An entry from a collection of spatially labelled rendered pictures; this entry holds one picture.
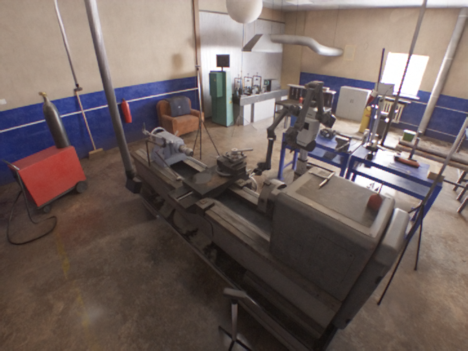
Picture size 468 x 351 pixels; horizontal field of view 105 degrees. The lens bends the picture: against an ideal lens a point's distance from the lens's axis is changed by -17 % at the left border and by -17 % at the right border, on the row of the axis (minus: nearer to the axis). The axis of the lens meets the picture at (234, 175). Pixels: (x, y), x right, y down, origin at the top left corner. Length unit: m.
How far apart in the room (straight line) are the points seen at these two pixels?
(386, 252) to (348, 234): 0.20
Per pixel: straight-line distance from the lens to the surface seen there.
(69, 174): 4.14
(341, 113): 8.29
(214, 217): 1.79
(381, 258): 1.20
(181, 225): 2.38
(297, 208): 1.17
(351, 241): 1.12
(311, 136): 2.53
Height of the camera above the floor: 2.05
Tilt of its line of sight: 32 degrees down
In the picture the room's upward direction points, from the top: straight up
